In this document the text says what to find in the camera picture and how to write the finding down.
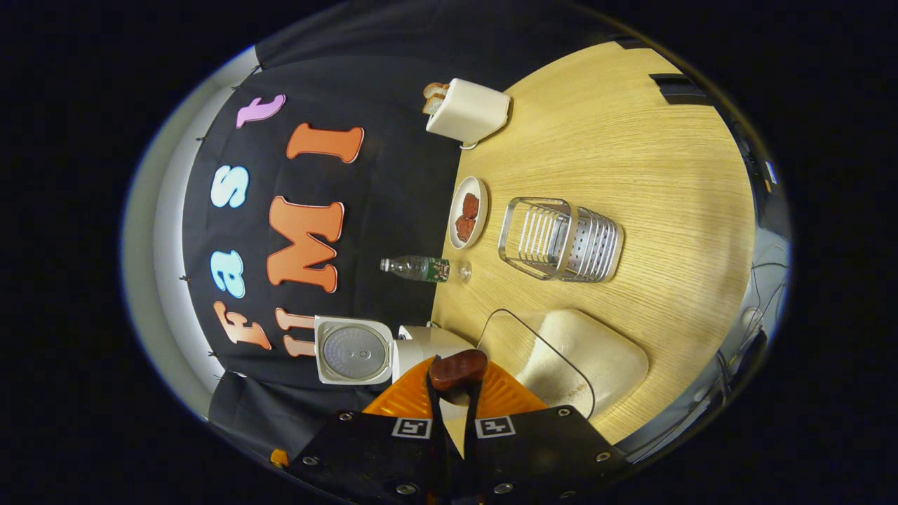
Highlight brown wooden spoon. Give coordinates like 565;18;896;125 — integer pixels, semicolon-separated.
429;349;488;408

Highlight clear plastic water bottle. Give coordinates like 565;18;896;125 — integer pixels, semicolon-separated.
380;255;472;284

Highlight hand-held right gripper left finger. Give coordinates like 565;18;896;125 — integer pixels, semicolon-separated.
288;356;450;505

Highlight thin floor cables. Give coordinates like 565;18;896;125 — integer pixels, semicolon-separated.
712;238;788;400

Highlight white rice cooker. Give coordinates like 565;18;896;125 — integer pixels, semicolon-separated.
314;316;478;386

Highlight black backdrop cloth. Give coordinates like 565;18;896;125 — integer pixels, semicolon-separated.
181;0;632;457

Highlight white round plate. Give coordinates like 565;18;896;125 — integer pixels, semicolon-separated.
448;175;489;250

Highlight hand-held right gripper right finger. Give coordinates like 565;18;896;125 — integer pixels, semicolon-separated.
460;361;629;505

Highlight white tray of rice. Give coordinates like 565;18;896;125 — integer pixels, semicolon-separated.
477;307;650;425

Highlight white toaster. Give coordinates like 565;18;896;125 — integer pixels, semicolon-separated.
425;78;511;147

